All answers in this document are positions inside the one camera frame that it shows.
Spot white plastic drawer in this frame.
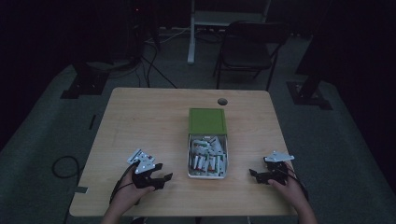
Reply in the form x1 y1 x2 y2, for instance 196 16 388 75
187 133 229 180

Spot pile of white batteries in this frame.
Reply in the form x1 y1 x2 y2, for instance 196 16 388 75
190 135 227 177

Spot green box lid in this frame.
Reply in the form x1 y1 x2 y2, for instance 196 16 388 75
188 107 228 136

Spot black stand with flat base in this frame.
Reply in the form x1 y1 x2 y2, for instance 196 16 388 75
60 61 110 100
286 46 333 111

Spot person's left hand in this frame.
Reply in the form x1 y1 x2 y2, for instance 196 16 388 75
110 174 155 216

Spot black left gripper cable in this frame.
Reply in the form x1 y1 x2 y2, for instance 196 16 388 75
108 162 138 205

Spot person's right hand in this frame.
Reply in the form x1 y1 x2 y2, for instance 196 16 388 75
269 164 309 213

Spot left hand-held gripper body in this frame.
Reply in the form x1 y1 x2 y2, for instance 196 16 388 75
126 148 164 190

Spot white desk frame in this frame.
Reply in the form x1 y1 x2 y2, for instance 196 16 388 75
186 0 273 65

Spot black folding chair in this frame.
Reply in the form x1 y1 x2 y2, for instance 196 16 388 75
212 21 290 91

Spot black looped floor cable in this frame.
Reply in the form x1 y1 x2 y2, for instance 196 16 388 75
50 155 82 180

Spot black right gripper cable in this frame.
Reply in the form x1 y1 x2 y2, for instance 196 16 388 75
279 163 310 202

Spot white floor cable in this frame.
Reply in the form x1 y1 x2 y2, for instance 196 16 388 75
145 27 191 45

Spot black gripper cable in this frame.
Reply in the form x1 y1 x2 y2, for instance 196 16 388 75
279 163 310 202
108 162 138 205

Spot black floor cables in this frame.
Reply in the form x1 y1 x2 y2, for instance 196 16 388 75
135 43 179 90

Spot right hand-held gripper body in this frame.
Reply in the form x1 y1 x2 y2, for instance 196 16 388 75
264 150 295 185

